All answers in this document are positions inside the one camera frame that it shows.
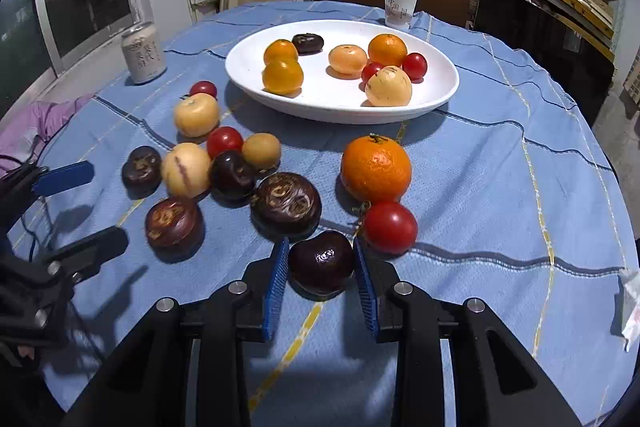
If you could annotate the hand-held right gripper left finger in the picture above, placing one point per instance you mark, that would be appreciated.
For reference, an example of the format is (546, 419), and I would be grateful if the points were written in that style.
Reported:
(277, 292)

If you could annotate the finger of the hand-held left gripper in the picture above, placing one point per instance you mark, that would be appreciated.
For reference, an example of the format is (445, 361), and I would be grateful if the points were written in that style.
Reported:
(100, 247)
(65, 177)

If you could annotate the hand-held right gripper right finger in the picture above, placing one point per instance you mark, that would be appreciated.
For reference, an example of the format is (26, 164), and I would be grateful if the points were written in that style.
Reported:
(367, 302)

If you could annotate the glossy dark purple water chestnut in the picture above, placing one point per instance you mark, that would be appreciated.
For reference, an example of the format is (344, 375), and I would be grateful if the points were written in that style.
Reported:
(321, 262)

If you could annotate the red tomato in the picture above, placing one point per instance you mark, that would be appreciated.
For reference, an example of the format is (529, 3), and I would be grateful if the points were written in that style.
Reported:
(224, 142)
(203, 89)
(370, 70)
(389, 227)
(414, 66)

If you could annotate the large dark brown water chestnut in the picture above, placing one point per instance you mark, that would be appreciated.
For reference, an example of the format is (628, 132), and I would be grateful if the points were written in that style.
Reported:
(286, 205)

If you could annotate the striped cream pepino melon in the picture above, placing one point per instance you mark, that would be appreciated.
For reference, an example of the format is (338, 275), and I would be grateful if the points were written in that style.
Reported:
(186, 170)

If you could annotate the orange mandarin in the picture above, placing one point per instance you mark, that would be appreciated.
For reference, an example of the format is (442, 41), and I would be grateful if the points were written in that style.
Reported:
(387, 50)
(376, 168)

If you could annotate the tan longan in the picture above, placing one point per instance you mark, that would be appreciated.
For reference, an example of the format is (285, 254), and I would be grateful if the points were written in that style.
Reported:
(261, 151)

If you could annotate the white plate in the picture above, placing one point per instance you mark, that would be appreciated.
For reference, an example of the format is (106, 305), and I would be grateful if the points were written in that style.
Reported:
(325, 99)

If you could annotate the yellow orange tangerine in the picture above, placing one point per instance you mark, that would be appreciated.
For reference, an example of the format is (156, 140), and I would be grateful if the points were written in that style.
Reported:
(283, 76)
(280, 51)

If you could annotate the speckled cream pepino melon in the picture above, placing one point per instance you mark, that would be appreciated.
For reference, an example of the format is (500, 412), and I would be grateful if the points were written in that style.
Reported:
(388, 86)

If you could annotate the pale orange persimmon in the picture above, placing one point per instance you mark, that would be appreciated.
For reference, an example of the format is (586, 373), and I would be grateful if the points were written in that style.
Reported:
(347, 59)

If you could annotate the pink garment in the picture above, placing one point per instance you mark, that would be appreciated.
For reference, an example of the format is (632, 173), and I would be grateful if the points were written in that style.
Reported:
(30, 127)

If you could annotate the white drink can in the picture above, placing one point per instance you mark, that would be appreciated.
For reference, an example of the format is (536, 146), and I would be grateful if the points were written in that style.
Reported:
(142, 57)

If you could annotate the blue checked tablecloth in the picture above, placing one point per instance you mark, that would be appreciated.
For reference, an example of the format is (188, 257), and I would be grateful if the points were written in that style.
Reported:
(475, 207)

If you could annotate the crumpled white tissue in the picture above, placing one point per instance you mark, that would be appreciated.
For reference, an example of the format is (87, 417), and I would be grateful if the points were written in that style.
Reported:
(631, 307)

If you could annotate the white paper cup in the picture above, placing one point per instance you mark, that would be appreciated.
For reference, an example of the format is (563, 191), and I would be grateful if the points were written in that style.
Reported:
(400, 9)

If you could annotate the large black screen panel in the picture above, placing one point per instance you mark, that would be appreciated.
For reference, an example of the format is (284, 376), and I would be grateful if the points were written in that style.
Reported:
(540, 42)

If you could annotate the brick patterned curtain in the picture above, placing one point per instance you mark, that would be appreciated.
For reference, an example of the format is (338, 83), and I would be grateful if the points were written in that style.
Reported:
(634, 82)

